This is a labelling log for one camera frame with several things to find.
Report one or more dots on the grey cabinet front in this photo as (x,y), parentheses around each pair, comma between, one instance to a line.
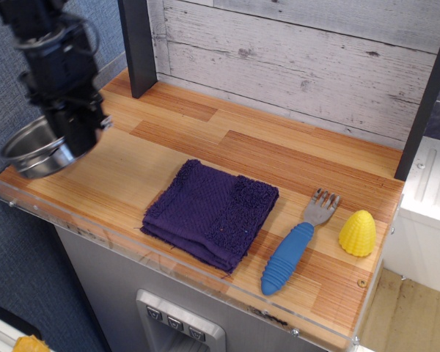
(111,281)

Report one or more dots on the orange yellow toy object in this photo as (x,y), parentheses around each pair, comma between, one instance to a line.
(30,344)

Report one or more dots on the dark cabinet post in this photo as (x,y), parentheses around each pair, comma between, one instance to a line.
(138,44)
(420,122)

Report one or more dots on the dark right cabinet post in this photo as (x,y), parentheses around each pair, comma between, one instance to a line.
(420,122)

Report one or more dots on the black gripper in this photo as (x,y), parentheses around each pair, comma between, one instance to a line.
(60,81)

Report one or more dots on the small stainless steel pan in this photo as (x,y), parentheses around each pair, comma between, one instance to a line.
(36,152)

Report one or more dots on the clear acrylic table guard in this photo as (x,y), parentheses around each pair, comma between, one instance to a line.
(104,196)

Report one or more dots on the folded purple cloth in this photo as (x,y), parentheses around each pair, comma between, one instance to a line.
(212,215)

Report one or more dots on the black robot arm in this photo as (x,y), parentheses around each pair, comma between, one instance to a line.
(23,16)

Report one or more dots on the dark left cabinet post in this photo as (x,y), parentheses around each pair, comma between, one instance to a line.
(138,44)

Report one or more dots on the silver button panel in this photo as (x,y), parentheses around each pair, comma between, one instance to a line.
(169,327)

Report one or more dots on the blue handled metal fork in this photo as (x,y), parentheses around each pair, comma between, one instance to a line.
(283,262)

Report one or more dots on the yellow plastic corn toy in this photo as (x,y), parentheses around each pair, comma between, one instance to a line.
(358,235)

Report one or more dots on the white toy sink unit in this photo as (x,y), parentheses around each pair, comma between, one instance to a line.
(412,247)

